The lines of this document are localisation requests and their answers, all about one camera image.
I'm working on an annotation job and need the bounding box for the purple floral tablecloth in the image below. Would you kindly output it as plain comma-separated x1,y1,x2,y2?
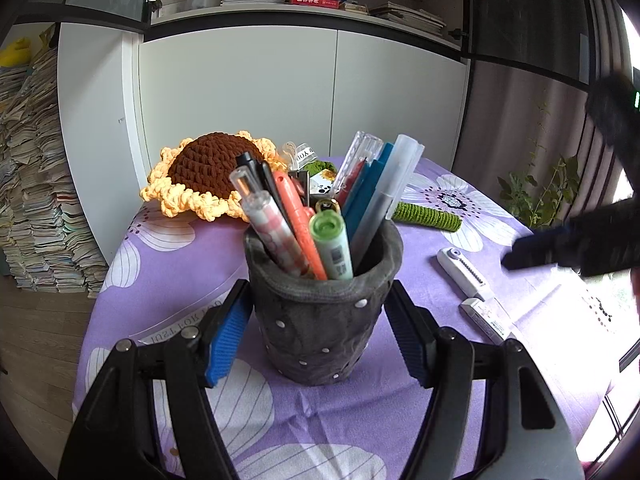
72,155,623,480

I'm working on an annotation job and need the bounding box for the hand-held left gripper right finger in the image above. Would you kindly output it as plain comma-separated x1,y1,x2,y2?
384,280,585,480

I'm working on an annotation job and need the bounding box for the grey curtain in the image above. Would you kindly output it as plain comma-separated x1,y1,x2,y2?
452,0,626,241

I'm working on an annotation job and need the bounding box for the orange pen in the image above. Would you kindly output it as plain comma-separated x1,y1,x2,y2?
272,171,329,281

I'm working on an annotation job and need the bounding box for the stack of papers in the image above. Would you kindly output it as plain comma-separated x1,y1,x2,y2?
0,47,110,301

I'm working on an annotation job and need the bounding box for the translucent white pen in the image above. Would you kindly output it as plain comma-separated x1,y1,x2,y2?
350,134,426,263

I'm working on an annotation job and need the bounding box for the red pen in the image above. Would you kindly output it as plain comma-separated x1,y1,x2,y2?
340,157,372,206

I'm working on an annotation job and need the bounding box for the clear square cap pen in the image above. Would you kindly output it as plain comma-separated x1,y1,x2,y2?
331,131,384,202

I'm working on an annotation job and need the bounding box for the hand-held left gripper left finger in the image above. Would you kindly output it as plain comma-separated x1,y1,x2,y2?
59,278,253,480

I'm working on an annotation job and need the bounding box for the stack of magazines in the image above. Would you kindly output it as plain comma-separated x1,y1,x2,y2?
369,1,447,37

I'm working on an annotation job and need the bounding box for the white cabinet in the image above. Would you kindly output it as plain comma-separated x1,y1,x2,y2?
57,22,471,267

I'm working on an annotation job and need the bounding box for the green crochet stem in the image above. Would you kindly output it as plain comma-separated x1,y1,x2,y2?
392,201,462,233

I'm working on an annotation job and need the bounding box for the crochet sunflower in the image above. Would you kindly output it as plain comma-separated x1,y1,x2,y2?
140,130,282,223

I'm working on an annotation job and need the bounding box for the dark grey felt pen holder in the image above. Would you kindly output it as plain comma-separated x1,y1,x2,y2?
243,217,404,387

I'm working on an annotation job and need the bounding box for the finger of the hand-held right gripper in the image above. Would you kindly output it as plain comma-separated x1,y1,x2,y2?
501,222,581,272

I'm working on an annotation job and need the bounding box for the white eraser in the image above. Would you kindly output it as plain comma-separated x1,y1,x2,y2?
460,297,517,346

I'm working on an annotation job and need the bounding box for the green crochet leaf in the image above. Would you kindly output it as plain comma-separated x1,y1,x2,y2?
305,159,342,177

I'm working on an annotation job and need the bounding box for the yellow soft toy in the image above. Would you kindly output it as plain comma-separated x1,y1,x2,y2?
0,36,32,68

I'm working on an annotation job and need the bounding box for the sunflower print card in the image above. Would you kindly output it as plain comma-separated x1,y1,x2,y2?
307,170,347,200

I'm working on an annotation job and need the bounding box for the dark glass cabinet door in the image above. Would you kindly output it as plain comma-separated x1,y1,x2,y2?
462,0,598,86

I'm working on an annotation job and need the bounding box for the green potted plant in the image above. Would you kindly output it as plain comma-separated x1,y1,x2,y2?
497,102,583,231

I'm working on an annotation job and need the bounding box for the clear plastic flower wrapper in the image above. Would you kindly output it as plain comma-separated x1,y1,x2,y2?
131,282,237,339

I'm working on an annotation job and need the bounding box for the black marker pen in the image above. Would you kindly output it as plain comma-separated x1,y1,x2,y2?
236,152,273,196

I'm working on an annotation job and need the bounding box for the green highlighter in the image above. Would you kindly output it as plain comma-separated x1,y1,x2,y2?
308,210,355,279

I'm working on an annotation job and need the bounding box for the pink checked pen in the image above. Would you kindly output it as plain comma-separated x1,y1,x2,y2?
240,191,312,277

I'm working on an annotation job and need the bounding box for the white utility cutter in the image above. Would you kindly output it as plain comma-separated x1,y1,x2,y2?
436,247,489,302

